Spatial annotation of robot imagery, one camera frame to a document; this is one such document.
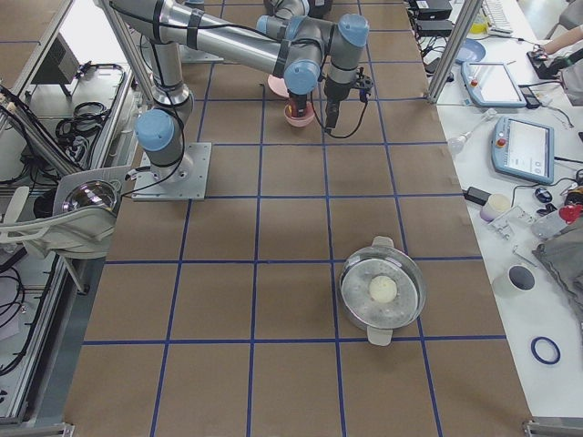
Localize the pink plate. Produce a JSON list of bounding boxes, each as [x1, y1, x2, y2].
[[267, 75, 289, 98]]

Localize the black power adapter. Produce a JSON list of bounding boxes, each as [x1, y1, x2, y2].
[[463, 187, 491, 207]]

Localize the blue teach pendant near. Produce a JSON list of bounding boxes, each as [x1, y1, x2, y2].
[[491, 117, 555, 184]]

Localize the blue plate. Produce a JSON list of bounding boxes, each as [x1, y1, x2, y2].
[[455, 38, 486, 65]]

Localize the blue rubber ring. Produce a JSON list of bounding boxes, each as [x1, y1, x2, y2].
[[530, 336, 561, 366]]

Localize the blue teach pendant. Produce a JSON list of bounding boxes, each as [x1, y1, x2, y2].
[[491, 117, 555, 184], [460, 62, 527, 108]]

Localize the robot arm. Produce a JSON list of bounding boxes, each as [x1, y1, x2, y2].
[[109, 1, 373, 133], [256, 1, 331, 123]]

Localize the blue teach pendant far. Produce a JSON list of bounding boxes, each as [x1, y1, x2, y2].
[[460, 62, 527, 108]]

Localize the red apple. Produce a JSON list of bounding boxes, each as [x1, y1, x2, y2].
[[287, 103, 305, 118]]

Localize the white bun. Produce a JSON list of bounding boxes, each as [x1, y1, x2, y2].
[[368, 275, 398, 303]]

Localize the pink bowl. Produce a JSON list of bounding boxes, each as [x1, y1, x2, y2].
[[283, 102, 315, 127]]

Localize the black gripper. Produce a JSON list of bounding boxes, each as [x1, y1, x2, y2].
[[324, 66, 373, 128], [286, 91, 308, 114]]

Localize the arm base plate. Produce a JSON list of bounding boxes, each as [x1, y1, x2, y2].
[[179, 46, 224, 64], [131, 142, 212, 201]]

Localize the glass pot lid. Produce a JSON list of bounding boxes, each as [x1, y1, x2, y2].
[[61, 180, 118, 212]]

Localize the aluminium frame post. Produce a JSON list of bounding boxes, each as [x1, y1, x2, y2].
[[426, 0, 482, 104]]

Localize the steel steamer pot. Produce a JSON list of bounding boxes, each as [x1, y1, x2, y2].
[[338, 236, 427, 346]]

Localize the white cup dark inside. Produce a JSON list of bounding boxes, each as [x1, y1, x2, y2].
[[492, 264, 536, 297]]

